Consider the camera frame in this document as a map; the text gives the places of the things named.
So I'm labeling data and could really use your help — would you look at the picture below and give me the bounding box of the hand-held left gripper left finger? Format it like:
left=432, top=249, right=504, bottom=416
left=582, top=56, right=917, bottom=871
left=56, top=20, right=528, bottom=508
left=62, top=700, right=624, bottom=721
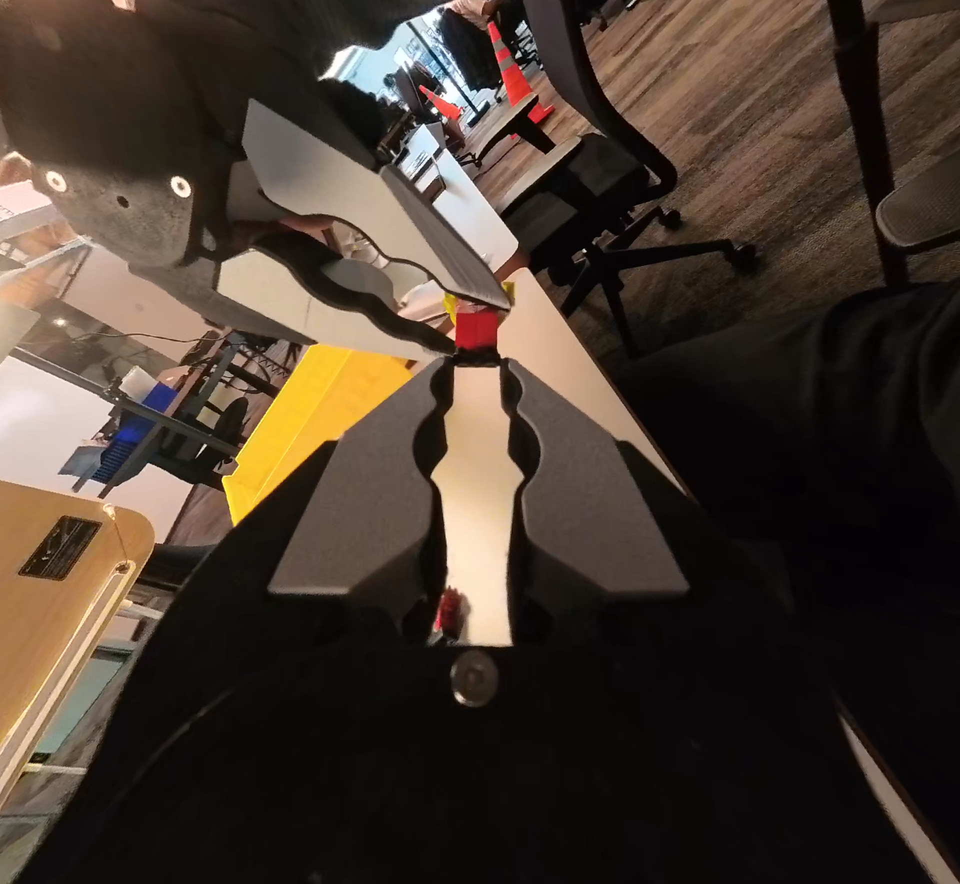
left=268, top=359, right=453, bottom=645

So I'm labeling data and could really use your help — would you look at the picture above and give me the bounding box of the yellow plastic bin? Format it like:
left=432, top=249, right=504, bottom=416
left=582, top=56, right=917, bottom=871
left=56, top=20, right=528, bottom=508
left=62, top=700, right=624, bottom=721
left=222, top=342, right=421, bottom=527

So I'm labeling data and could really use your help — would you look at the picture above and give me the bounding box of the person's leg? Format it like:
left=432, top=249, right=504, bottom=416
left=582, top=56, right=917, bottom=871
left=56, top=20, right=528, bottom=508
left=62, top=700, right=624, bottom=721
left=615, top=282, right=960, bottom=863

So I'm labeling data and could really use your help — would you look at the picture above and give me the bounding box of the small red lego piece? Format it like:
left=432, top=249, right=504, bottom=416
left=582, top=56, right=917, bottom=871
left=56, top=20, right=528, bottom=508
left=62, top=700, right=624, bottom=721
left=433, top=587, right=468, bottom=638

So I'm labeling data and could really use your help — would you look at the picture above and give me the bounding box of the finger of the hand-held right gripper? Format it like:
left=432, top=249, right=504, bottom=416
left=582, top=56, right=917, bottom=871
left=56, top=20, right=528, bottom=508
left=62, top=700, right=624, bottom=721
left=240, top=98, right=515, bottom=311
left=213, top=231, right=460, bottom=364

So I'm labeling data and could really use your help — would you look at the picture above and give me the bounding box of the black office chair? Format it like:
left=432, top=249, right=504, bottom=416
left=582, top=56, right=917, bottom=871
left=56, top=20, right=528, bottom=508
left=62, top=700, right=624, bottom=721
left=498, top=0, right=759, bottom=360

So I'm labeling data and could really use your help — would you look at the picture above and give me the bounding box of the small orange traffic cone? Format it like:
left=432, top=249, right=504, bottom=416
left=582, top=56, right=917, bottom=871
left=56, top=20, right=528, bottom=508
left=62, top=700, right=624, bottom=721
left=418, top=83, right=465, bottom=122

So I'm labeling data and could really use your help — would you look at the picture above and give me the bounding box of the blue plastic crate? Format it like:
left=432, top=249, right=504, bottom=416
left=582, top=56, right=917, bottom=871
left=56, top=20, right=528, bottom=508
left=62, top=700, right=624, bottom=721
left=60, top=381, right=181, bottom=491

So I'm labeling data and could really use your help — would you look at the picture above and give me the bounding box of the red yellow black lego model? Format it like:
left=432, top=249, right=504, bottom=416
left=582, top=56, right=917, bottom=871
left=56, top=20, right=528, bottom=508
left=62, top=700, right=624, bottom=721
left=444, top=282, right=519, bottom=369

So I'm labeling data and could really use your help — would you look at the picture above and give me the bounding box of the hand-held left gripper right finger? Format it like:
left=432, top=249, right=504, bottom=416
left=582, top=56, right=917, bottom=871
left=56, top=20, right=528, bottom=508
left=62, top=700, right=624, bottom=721
left=498, top=359, right=690, bottom=638

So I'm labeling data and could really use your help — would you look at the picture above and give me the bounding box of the black table leg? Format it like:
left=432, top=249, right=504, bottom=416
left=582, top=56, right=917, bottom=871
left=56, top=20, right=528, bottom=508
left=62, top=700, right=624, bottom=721
left=813, top=0, right=912, bottom=287

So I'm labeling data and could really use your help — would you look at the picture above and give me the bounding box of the grey mesh office chair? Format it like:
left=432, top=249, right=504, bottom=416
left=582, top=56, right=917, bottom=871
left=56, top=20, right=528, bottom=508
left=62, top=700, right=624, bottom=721
left=876, top=164, right=960, bottom=251

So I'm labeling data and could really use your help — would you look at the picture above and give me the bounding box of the large orange traffic cone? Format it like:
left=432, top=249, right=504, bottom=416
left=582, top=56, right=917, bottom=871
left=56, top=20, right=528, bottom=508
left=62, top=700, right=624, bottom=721
left=487, top=21, right=558, bottom=126

